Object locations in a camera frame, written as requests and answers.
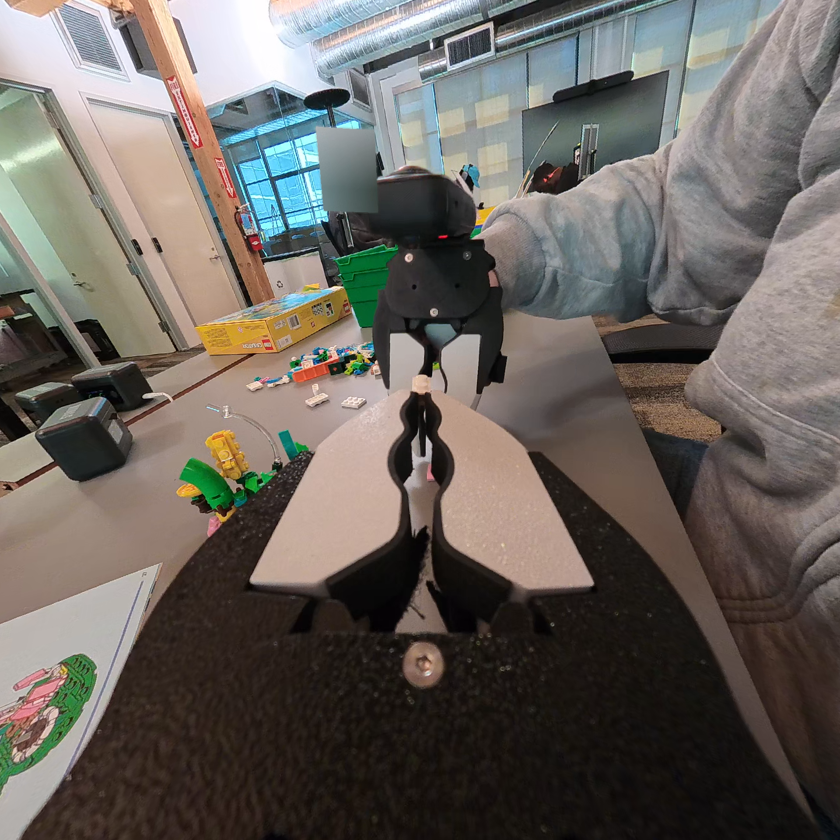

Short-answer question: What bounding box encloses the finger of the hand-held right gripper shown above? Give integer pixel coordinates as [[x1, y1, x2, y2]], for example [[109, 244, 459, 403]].
[[436, 332, 488, 412], [389, 328, 432, 396]]

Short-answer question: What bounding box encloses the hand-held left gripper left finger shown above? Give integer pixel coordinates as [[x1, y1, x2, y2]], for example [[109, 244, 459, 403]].
[[249, 392, 431, 634]]

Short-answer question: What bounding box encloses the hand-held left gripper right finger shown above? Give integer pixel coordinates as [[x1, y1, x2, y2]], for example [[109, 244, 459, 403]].
[[427, 394, 595, 632]]

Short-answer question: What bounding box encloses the person's right forearm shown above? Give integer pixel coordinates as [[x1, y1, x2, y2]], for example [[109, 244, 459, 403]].
[[474, 134, 729, 327]]

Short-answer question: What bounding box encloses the pile of loose lego pieces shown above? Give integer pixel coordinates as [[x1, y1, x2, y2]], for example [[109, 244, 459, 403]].
[[246, 341, 383, 392]]

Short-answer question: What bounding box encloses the green lego garden model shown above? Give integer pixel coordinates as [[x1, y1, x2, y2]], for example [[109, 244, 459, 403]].
[[176, 403, 309, 522]]

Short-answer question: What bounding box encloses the yellow lego set box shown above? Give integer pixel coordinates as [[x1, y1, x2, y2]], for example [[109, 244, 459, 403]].
[[196, 286, 353, 356]]

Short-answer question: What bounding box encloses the lego instruction booklet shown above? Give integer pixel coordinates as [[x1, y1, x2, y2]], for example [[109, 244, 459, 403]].
[[0, 563, 163, 840]]

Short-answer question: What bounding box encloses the white recycling bin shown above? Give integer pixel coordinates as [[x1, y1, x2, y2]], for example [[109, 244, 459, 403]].
[[262, 251, 329, 311]]

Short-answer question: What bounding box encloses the person's leg in jeans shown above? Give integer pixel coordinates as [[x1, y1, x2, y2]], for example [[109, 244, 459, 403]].
[[646, 427, 723, 519]]

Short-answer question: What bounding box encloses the black office chair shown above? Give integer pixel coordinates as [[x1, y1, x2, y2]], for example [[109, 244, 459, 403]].
[[600, 322, 726, 365]]

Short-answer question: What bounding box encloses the red fire extinguisher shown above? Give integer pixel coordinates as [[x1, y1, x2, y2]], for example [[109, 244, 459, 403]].
[[235, 203, 265, 256]]

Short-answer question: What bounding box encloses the black disc lamp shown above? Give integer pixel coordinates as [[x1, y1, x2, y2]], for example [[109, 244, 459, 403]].
[[304, 88, 352, 129]]

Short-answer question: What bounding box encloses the black video bar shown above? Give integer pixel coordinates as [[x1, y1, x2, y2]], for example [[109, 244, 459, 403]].
[[553, 71, 635, 102]]

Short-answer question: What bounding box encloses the dark grey power station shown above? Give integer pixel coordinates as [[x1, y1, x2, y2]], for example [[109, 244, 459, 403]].
[[35, 397, 133, 482], [14, 382, 81, 424], [71, 361, 155, 412]]

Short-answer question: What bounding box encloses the person's torso in hoodie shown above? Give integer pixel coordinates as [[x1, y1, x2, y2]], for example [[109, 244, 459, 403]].
[[646, 0, 840, 828]]

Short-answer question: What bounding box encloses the white door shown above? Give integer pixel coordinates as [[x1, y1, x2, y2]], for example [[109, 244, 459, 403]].
[[82, 92, 245, 353]]

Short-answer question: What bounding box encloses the glass door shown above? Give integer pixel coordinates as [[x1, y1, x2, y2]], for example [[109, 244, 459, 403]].
[[0, 79, 99, 368]]

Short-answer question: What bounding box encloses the silver ventilation duct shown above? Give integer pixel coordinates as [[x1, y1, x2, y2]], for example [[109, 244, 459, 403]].
[[269, 0, 500, 48], [311, 13, 697, 81]]

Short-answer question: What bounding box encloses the white duct vent grille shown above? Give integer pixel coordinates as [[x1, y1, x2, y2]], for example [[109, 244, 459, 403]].
[[445, 23, 494, 70]]

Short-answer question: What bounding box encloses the wall television screen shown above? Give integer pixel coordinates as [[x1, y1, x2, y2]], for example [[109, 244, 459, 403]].
[[521, 70, 670, 194]]

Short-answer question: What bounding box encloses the wooden support post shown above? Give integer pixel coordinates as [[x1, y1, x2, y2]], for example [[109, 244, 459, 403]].
[[131, 0, 275, 306]]

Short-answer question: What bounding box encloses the black wall speaker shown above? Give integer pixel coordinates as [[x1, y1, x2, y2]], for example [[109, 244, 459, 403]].
[[118, 12, 198, 76]]

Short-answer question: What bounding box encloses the wall air vent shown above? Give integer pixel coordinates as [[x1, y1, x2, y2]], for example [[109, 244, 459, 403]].
[[52, 0, 130, 81]]

